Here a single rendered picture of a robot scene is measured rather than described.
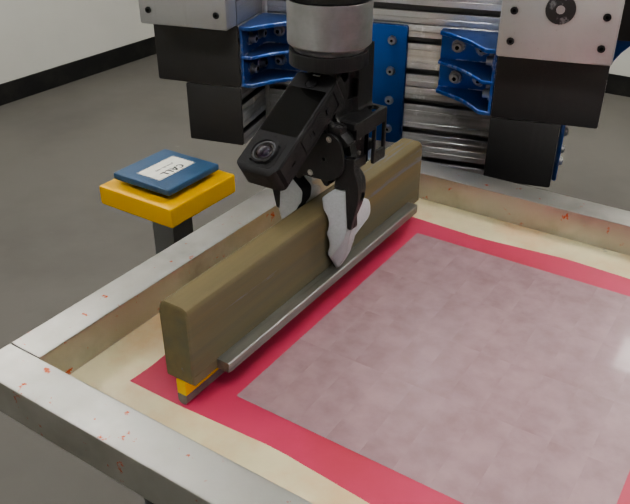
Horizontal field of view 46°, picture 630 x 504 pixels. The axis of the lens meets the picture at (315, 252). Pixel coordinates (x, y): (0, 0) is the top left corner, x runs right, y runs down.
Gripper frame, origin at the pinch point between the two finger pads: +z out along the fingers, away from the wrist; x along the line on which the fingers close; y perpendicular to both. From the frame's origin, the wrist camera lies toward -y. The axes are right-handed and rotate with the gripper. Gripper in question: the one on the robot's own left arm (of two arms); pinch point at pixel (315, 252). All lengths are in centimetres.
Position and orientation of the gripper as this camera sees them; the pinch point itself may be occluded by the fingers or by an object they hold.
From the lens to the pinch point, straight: 74.7
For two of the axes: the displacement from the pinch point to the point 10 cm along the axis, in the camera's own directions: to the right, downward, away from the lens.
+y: 5.5, -4.2, 7.2
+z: 0.0, 8.6, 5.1
